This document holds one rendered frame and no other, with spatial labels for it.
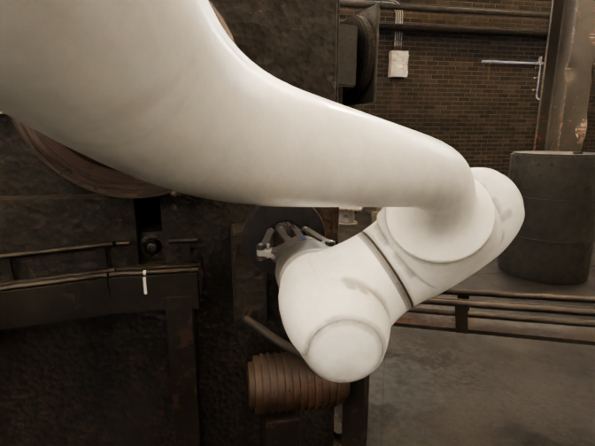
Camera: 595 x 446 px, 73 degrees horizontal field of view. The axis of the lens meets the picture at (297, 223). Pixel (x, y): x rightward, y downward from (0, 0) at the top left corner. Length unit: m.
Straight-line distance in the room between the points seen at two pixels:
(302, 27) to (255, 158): 0.96
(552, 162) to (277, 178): 2.99
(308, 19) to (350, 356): 0.89
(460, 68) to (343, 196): 8.07
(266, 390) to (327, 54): 0.81
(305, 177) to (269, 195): 0.02
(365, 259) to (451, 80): 7.78
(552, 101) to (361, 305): 4.69
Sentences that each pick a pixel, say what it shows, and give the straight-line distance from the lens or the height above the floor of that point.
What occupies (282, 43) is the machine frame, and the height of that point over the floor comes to 1.23.
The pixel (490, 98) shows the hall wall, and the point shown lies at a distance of 8.58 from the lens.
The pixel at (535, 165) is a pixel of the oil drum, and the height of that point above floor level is 0.80.
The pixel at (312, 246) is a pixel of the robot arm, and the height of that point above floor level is 0.87.
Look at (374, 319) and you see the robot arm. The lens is 0.39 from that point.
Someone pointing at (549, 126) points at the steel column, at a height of 1.07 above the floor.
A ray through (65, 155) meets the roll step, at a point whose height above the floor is 0.97.
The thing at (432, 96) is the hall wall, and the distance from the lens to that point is 7.97.
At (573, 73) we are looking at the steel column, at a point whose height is 1.56.
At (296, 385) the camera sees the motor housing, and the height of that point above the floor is 0.49.
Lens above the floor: 1.02
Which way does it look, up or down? 13 degrees down
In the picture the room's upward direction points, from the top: straight up
